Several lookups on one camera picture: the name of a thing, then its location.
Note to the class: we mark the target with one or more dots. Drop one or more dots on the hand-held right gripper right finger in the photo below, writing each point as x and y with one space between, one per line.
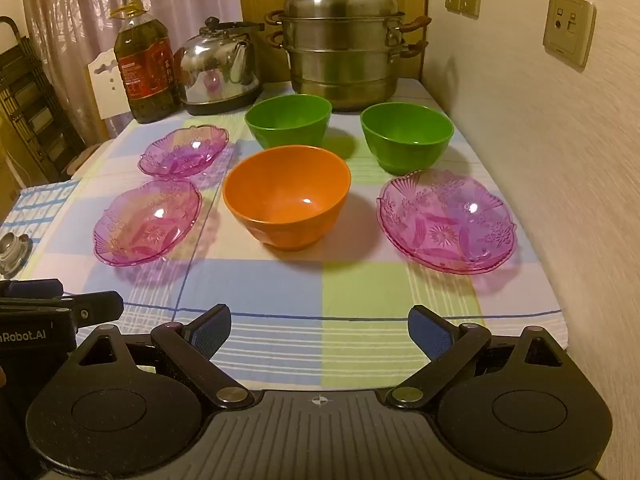
427 332

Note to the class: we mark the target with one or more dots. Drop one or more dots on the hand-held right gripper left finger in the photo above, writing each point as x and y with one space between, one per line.
212 332

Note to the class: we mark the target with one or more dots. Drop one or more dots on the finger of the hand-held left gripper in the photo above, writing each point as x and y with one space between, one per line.
35 290
97 310

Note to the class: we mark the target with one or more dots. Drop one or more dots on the orange bowl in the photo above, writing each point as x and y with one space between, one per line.
285 195

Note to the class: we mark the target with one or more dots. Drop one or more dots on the green bowl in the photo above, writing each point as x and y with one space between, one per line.
287 120
407 135

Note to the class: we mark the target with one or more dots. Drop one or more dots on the small metal knob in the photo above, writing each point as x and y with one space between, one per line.
12 255

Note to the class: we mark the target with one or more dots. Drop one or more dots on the blue checked towel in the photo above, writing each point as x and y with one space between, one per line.
35 205

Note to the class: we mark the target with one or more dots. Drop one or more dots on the checked tablecloth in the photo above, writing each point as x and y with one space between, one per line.
300 285

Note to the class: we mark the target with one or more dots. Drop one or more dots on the black folding rack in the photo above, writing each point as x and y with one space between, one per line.
30 110

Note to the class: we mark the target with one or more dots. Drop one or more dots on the cooking oil bottle red label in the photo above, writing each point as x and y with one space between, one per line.
145 70

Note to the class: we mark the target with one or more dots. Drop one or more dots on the steel kettle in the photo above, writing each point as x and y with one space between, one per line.
215 75

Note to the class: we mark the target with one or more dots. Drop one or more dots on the pale curtain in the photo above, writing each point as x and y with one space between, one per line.
75 10

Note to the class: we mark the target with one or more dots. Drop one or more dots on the steel steamer pot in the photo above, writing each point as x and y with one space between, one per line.
340 60

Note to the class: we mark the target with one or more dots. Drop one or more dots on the large wall socket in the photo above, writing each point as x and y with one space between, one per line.
569 27

